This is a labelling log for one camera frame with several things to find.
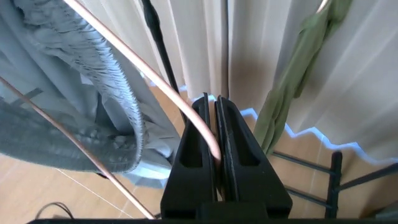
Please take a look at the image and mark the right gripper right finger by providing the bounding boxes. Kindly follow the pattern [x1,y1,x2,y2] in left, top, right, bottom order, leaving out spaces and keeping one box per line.
[215,95,294,219]

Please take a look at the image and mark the pink clothes hanger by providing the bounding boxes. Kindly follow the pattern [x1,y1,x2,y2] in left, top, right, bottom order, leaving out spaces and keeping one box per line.
[316,0,330,14]
[0,0,222,220]

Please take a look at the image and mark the black cable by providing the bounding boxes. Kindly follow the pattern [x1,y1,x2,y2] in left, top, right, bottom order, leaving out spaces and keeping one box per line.
[34,201,75,220]

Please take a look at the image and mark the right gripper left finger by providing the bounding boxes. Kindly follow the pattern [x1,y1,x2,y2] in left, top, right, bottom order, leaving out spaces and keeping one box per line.
[160,92,218,219]

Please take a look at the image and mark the beige curtain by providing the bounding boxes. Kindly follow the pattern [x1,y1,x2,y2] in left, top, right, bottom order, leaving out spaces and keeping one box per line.
[77,0,398,162]

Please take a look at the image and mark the pale grey shorts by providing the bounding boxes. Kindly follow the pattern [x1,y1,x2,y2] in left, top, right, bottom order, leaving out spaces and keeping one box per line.
[0,0,181,189]

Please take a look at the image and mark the black clothes rack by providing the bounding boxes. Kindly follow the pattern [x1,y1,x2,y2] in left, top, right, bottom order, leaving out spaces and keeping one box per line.
[141,0,398,219]

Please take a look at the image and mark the green long-sleeved shirt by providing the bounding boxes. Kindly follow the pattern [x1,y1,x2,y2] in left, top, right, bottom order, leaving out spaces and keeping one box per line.
[253,0,354,156]

